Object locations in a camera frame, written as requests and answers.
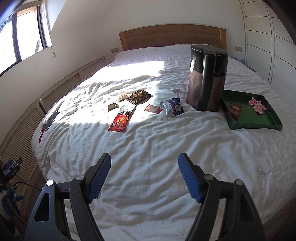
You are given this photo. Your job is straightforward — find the white bed duvet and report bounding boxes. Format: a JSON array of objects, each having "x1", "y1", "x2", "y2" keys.
[{"x1": 32, "y1": 45, "x2": 295, "y2": 240}]

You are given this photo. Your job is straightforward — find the pink owl snack bag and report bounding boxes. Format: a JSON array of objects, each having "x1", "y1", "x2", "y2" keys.
[{"x1": 249, "y1": 97, "x2": 266, "y2": 115}]

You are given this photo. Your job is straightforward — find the red phone strap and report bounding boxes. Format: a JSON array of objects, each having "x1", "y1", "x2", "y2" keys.
[{"x1": 38, "y1": 128, "x2": 47, "y2": 144}]

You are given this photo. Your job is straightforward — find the white wardrobe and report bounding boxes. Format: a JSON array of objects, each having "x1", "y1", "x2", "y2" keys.
[{"x1": 240, "y1": 0, "x2": 295, "y2": 108}]

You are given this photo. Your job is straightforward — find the window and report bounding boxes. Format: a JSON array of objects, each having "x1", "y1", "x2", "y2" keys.
[{"x1": 0, "y1": 0, "x2": 54, "y2": 77}]

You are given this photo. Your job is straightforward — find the wooden headboard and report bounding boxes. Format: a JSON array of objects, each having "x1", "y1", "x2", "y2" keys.
[{"x1": 119, "y1": 24, "x2": 227, "y2": 51}]

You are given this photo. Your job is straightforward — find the green tray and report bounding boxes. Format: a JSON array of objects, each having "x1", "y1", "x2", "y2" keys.
[{"x1": 220, "y1": 90, "x2": 283, "y2": 131}]

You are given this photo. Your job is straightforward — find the small green wrapped snack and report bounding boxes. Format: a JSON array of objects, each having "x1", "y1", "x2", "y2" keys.
[{"x1": 107, "y1": 103, "x2": 119, "y2": 112}]

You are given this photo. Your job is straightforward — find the black cable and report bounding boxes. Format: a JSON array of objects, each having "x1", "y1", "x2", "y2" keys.
[{"x1": 12, "y1": 181, "x2": 42, "y2": 193}]

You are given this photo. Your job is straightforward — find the black smartphone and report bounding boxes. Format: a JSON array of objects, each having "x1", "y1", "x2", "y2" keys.
[{"x1": 42, "y1": 110, "x2": 60, "y2": 131}]

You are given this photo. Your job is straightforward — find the red white snack packet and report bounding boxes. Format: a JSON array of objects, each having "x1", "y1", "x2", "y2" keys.
[{"x1": 229, "y1": 103, "x2": 243, "y2": 121}]

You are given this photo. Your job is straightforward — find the wall socket plate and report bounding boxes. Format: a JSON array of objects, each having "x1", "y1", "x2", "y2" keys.
[
  {"x1": 235, "y1": 46, "x2": 243, "y2": 52},
  {"x1": 111, "y1": 48, "x2": 119, "y2": 53}
]

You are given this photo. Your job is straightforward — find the right wall socket plate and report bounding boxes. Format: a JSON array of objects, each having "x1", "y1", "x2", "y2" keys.
[{"x1": 235, "y1": 46, "x2": 243, "y2": 52}]

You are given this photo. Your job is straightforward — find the pale pink wrapped snack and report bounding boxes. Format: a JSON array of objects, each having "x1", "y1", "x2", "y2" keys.
[{"x1": 118, "y1": 94, "x2": 129, "y2": 102}]

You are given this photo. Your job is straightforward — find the dark brown snack bag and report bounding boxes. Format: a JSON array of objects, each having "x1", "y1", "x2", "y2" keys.
[{"x1": 127, "y1": 90, "x2": 152, "y2": 105}]

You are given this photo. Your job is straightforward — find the blue white snack pack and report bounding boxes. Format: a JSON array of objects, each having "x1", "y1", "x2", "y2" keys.
[{"x1": 159, "y1": 97, "x2": 184, "y2": 118}]

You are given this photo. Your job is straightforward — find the radiator cover panel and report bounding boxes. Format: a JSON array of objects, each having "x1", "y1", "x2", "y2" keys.
[{"x1": 1, "y1": 56, "x2": 106, "y2": 182}]

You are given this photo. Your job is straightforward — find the brown black tall bin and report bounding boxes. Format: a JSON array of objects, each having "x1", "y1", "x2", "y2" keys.
[{"x1": 186, "y1": 44, "x2": 229, "y2": 112}]

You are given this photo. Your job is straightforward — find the red spicy strips packet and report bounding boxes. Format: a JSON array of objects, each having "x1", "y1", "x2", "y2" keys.
[{"x1": 108, "y1": 105, "x2": 136, "y2": 132}]

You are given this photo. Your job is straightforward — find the orange clear wafer packet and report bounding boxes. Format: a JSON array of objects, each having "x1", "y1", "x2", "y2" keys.
[{"x1": 144, "y1": 104, "x2": 163, "y2": 114}]

